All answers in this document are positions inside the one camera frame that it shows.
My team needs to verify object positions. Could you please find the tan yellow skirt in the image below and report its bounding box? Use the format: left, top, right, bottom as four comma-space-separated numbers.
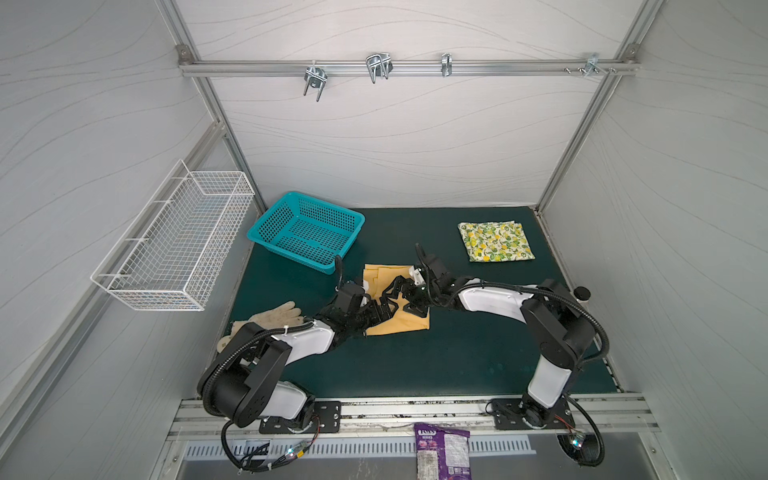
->
363, 264, 430, 336

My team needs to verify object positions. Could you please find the lemon print skirt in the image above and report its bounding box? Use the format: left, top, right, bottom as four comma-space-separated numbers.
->
458, 221, 535, 263

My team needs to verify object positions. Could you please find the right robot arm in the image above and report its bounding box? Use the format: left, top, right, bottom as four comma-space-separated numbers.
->
377, 249, 610, 429

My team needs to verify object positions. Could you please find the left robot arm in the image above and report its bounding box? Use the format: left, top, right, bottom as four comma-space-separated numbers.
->
197, 282, 401, 432

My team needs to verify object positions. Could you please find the green table mat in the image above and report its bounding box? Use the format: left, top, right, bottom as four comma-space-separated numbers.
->
230, 207, 562, 398

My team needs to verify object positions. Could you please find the beige knit glove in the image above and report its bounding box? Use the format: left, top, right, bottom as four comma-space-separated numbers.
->
216, 301, 304, 353

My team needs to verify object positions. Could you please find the teal plastic basket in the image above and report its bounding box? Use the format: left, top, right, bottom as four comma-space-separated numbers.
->
247, 192, 365, 275

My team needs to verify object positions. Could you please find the purple snack bag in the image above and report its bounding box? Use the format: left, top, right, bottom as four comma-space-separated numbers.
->
414, 423, 472, 480

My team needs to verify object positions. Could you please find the metal u-bolt clamp middle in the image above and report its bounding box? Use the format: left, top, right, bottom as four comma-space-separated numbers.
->
365, 52, 393, 84

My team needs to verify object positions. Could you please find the metal u-bolt clamp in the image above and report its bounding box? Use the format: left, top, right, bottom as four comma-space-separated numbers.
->
365, 52, 393, 84
303, 65, 328, 102

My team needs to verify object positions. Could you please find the metal u-bolt clamp left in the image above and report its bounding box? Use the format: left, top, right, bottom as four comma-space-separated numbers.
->
303, 65, 328, 102

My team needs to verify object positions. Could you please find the small metal hook clamp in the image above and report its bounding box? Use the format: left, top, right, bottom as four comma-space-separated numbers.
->
441, 53, 453, 78

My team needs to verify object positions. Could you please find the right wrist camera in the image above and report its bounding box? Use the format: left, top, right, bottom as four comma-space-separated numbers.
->
409, 266, 425, 286

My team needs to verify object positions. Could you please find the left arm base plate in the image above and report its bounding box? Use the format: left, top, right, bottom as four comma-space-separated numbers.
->
259, 398, 341, 435

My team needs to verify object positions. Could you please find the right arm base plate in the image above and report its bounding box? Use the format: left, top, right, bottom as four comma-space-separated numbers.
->
485, 396, 575, 431

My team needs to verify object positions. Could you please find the white wire basket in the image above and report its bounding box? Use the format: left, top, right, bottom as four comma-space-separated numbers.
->
91, 160, 254, 312

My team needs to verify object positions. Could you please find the left base cable bundle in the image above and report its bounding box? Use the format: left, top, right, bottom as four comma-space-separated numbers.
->
219, 416, 322, 475

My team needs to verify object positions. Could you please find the base cable bundle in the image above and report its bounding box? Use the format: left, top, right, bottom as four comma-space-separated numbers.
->
554, 395, 607, 468
219, 416, 322, 475

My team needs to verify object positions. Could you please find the right base cable bundle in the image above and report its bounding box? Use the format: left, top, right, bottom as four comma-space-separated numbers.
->
554, 395, 607, 468

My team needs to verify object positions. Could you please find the aluminium front rail frame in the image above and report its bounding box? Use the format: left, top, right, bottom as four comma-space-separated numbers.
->
166, 393, 661, 441

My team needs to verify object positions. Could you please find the metal bracket right end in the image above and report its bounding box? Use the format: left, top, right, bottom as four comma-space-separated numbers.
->
564, 53, 618, 78

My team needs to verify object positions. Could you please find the aluminium crossbar rail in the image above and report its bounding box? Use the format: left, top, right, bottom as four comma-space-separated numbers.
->
179, 57, 641, 78

